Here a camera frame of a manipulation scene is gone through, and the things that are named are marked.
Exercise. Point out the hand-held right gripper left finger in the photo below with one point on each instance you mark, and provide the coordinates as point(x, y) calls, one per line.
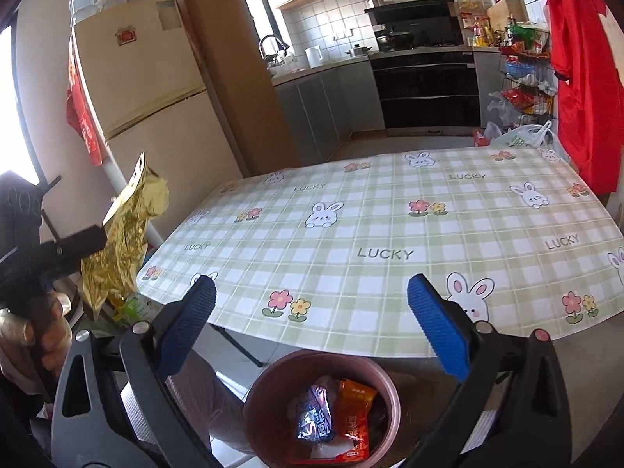
point(187, 324)

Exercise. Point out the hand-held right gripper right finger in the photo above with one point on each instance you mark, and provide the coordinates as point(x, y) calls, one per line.
point(438, 324)

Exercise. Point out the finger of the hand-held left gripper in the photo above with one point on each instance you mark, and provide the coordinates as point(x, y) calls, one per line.
point(73, 246)

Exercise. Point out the gold foil wrapper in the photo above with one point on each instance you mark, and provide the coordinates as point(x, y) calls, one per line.
point(126, 224)

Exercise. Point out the orange snack packet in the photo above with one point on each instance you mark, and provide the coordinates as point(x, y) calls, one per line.
point(356, 409)

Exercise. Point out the crushed blue drink can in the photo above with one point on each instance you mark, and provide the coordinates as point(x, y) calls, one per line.
point(314, 414)

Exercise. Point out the person's left hand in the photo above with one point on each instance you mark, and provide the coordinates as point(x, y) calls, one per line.
point(51, 336)

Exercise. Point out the black table leg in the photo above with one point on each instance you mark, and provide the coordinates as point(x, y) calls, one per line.
point(241, 348)

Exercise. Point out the window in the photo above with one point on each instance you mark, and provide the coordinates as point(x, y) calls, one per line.
point(14, 107)

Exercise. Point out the red hanging banner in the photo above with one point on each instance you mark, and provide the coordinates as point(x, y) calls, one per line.
point(85, 117)

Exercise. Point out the checked bunny tablecloth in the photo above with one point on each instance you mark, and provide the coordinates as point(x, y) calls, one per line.
point(341, 214)

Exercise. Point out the cream refrigerator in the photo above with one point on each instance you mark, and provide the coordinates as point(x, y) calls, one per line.
point(156, 107)

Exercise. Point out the red paper bag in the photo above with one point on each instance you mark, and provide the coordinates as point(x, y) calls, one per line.
point(480, 139)

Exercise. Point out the white green shopping bag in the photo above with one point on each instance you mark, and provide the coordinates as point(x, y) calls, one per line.
point(524, 136)

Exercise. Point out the red fridge magnet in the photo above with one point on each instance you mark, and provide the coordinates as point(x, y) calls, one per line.
point(126, 35)

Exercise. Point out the clear plastic bag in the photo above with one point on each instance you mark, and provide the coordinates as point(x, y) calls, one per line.
point(497, 107)

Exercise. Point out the black oven stove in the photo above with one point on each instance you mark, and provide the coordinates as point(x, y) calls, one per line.
point(424, 92)

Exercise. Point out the white storage box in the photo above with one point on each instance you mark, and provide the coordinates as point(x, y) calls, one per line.
point(83, 6)

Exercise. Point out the grey lower kitchen cabinets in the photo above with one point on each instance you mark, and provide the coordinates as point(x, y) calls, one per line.
point(321, 107)

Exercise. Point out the paper fridge calendar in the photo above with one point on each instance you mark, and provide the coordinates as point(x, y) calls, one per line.
point(168, 14)

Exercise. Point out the red apron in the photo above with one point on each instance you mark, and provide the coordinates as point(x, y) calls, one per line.
point(585, 83)

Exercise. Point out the steel kitchen faucet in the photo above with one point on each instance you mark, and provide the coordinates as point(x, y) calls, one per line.
point(273, 46)

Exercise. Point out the steel pot with lid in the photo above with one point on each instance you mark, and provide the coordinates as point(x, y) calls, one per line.
point(360, 51)

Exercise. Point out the black wok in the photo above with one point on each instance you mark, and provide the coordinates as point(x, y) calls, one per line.
point(395, 39)

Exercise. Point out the white electric kettle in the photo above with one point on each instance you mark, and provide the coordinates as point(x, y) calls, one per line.
point(313, 57)

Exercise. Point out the row of condiment bottles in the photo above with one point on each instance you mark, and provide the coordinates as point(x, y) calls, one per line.
point(487, 24)

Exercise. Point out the black range hood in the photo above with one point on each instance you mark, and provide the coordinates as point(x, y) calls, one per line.
point(419, 19)

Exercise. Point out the small steel pot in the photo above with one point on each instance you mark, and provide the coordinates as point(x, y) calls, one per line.
point(376, 3)

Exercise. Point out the wall socket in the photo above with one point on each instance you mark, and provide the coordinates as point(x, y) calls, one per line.
point(342, 35)

